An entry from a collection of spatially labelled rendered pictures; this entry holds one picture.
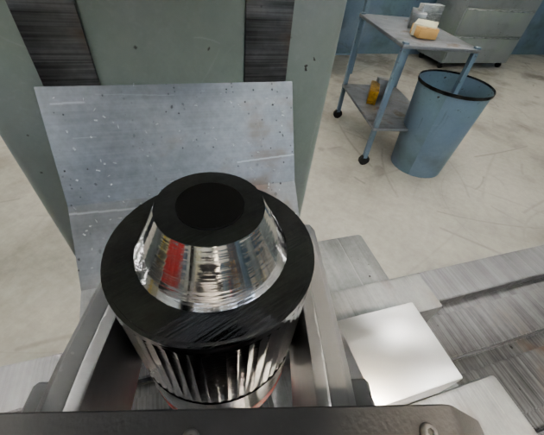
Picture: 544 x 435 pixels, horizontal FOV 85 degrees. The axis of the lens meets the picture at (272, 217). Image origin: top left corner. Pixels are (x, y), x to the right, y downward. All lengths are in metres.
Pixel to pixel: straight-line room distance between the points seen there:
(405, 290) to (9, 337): 1.54
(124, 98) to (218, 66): 0.13
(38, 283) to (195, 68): 1.46
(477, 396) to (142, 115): 0.44
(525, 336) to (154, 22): 0.57
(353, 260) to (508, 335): 0.21
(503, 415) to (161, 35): 0.47
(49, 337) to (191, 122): 1.27
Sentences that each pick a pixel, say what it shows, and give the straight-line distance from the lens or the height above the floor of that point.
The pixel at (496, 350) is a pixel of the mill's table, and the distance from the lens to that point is 0.46.
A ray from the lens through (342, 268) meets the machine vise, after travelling 0.32.
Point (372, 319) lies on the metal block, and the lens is 0.22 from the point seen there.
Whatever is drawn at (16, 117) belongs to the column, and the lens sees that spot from 0.50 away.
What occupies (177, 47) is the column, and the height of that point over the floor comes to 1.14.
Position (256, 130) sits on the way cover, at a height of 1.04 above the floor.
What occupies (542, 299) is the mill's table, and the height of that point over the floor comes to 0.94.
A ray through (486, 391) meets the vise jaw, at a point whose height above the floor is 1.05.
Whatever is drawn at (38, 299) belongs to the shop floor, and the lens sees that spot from 1.69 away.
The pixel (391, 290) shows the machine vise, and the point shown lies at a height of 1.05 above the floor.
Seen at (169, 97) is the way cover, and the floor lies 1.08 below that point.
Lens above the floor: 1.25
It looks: 45 degrees down
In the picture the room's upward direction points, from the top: 7 degrees clockwise
